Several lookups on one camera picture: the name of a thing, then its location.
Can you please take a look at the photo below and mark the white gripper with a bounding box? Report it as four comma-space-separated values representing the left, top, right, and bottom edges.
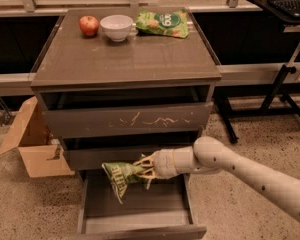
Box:
133, 149, 175, 179

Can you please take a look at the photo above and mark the green jalapeno chip bag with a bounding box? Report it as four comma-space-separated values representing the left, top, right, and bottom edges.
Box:
102, 162, 154, 204

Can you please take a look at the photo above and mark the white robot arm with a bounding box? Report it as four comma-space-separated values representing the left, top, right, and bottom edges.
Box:
134, 136, 300, 223

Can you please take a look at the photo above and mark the grey bottom drawer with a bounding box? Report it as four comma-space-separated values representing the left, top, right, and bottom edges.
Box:
76, 169, 206, 240

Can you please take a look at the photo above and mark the grey drawer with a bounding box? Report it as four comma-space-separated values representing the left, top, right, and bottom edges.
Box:
39, 85, 215, 139
63, 131, 199, 171
76, 169, 206, 240

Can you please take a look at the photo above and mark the grey top drawer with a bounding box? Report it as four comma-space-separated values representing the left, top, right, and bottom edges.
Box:
39, 85, 215, 139

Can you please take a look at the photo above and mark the grey middle drawer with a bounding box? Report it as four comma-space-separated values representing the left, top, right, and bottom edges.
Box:
63, 131, 199, 171

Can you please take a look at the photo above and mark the grey drawer cabinet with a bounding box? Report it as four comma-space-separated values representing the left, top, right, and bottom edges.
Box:
30, 6, 223, 240

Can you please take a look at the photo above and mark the green snack bag on counter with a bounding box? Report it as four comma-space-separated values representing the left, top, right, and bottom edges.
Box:
136, 9, 189, 39

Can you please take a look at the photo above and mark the brown cardboard box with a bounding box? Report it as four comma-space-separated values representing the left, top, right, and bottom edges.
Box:
0, 97, 75, 178

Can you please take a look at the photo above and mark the white ceramic bowl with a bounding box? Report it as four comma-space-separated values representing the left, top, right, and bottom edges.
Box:
100, 15, 133, 42

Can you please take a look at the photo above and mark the red apple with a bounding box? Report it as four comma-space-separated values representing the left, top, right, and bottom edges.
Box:
79, 16, 99, 36

